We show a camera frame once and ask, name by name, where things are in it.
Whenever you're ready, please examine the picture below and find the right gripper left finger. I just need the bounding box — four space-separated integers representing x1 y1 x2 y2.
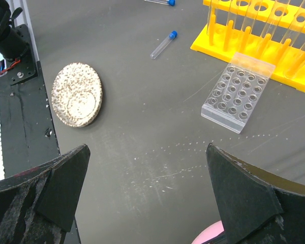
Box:
0 144 90 243

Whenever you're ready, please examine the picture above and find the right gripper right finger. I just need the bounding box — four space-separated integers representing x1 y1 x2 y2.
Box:
206 143 305 243

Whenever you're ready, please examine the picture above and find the short tube blue cap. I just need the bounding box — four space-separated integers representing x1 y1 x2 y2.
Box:
150 30 177 59
145 0 176 7

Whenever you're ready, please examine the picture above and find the long glass tube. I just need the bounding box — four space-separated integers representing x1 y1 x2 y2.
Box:
241 1 259 33
284 42 305 78
281 0 305 46

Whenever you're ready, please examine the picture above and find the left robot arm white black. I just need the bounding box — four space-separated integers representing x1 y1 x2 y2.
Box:
0 1 29 60

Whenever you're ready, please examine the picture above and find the pink plate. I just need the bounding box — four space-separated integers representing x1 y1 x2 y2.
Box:
192 221 224 244

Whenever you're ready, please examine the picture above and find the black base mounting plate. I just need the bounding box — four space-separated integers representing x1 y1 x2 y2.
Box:
0 24 82 244

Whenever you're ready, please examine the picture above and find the clear acrylic tube rack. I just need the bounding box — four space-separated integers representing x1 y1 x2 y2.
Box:
201 52 275 134

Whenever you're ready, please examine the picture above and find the speckled ceramic plate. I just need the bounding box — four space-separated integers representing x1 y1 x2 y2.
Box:
51 63 103 128

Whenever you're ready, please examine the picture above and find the yellow test tube rack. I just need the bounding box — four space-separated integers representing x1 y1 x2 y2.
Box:
191 1 305 93

